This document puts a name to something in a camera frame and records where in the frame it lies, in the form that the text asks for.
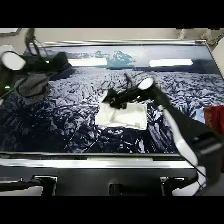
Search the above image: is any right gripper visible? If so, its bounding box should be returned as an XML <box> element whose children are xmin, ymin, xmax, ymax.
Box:
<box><xmin>102</xmin><ymin>87</ymin><xmax>132</xmax><ymax>110</ymax></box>

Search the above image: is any white garment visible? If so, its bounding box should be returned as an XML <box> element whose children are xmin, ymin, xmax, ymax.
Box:
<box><xmin>94</xmin><ymin>99</ymin><xmax>150</xmax><ymax>131</ymax></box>

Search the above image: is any grey garment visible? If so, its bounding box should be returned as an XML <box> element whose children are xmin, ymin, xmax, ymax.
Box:
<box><xmin>14</xmin><ymin>72</ymin><xmax>53</xmax><ymax>106</ymax></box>

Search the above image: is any red garment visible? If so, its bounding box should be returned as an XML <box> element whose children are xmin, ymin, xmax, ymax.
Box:
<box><xmin>203</xmin><ymin>104</ymin><xmax>224</xmax><ymax>136</ymax></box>

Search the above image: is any black cable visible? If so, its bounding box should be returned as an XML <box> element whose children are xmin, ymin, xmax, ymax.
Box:
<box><xmin>24</xmin><ymin>28</ymin><xmax>50</xmax><ymax>58</ymax></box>

